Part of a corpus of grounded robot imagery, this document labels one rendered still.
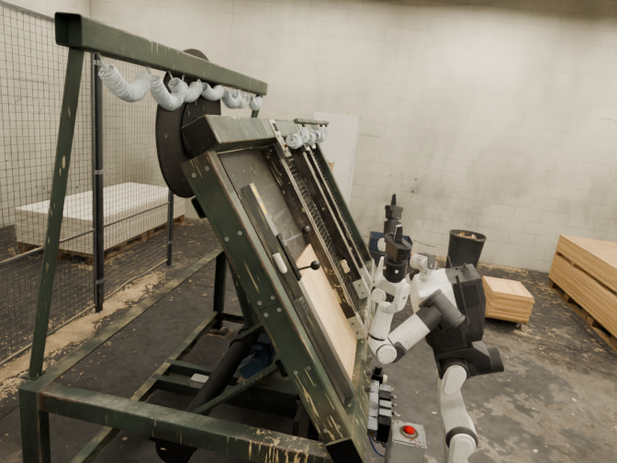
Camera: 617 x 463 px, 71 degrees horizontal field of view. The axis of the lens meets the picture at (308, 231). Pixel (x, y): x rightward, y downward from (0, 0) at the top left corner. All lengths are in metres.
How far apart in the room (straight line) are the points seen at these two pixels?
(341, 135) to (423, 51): 2.14
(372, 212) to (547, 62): 3.34
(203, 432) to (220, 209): 0.87
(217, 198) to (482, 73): 6.19
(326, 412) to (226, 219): 0.76
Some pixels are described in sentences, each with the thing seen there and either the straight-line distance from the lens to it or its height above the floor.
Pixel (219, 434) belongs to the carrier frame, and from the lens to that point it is 1.83.
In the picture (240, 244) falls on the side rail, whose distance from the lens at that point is 1.45.
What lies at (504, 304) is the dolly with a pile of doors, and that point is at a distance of 5.17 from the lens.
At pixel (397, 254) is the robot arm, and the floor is 1.54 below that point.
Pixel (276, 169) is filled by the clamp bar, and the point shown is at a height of 1.71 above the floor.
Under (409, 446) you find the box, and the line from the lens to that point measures 1.70.
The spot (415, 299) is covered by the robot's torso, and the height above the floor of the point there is 1.29.
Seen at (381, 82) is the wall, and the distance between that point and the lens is 7.14.
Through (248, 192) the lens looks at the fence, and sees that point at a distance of 1.66.
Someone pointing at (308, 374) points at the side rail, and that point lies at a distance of 1.58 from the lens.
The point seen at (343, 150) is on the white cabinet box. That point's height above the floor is 1.61.
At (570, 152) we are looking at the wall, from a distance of 7.66.
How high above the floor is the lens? 1.97
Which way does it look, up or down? 15 degrees down
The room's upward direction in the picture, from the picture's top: 7 degrees clockwise
